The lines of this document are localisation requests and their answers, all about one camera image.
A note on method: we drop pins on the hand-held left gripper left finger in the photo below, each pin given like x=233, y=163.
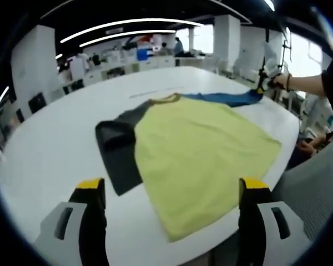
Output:
x=91, y=221

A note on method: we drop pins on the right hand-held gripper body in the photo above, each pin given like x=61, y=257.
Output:
x=273, y=66

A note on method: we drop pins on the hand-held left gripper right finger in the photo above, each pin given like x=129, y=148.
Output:
x=252, y=221

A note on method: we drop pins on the yellow garment with dark sleeves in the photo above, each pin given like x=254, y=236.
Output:
x=197, y=155

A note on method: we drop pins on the person's right hand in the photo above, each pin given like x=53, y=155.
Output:
x=281, y=81

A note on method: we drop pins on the black tripod stand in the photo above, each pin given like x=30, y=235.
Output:
x=285, y=52

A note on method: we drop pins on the slim white column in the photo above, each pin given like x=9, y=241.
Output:
x=227, y=47

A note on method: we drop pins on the grey mesh office chair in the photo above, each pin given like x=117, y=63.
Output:
x=313, y=194

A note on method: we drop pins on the blue storage bin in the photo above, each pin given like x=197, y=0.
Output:
x=143, y=54

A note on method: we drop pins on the long white cabinet counter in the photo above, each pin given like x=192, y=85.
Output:
x=133, y=69

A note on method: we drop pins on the black box by column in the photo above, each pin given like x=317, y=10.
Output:
x=37, y=103

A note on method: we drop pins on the long curved ceiling light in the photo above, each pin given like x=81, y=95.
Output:
x=127, y=22

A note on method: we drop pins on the white square column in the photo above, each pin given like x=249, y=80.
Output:
x=34, y=66

